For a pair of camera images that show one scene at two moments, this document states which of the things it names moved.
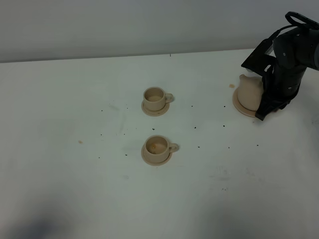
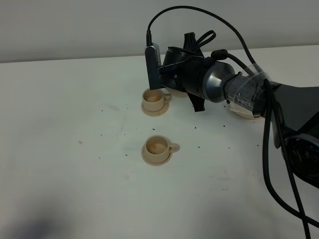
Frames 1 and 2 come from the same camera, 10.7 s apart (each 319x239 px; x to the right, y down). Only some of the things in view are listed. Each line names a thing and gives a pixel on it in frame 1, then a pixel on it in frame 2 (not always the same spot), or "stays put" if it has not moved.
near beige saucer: (158, 164) stays put
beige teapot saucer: (240, 107) -> (243, 113)
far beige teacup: (155, 98) stays put
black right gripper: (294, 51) -> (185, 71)
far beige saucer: (155, 113) stays put
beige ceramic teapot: (250, 91) -> (177, 95)
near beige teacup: (157, 148) stays put
